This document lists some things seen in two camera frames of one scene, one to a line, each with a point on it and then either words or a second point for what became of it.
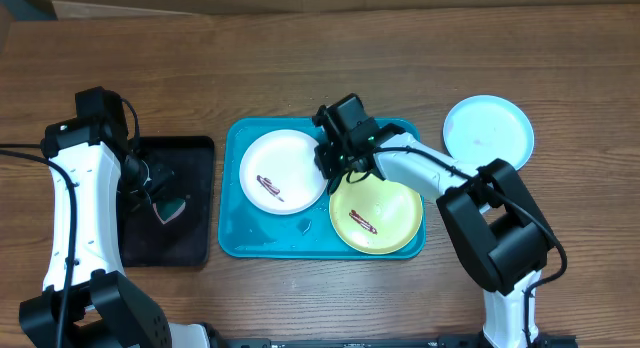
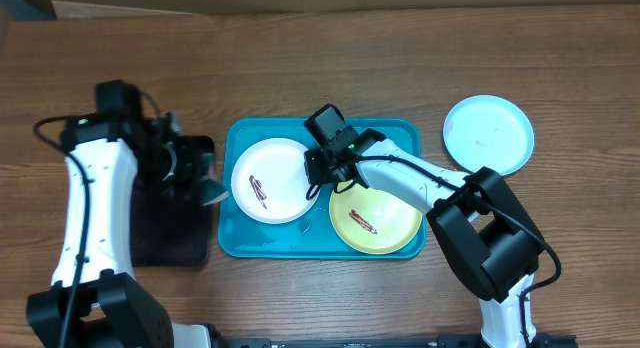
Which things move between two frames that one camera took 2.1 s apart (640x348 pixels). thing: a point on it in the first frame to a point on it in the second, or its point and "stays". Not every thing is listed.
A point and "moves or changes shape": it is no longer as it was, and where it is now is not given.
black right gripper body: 339,160 to 324,167
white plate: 280,174 moves or changes shape
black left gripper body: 142,181 to 187,162
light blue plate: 483,128 stays
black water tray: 184,240 stays
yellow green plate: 375,215 stays
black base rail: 535,341 stays
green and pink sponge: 167,208 to 211,191
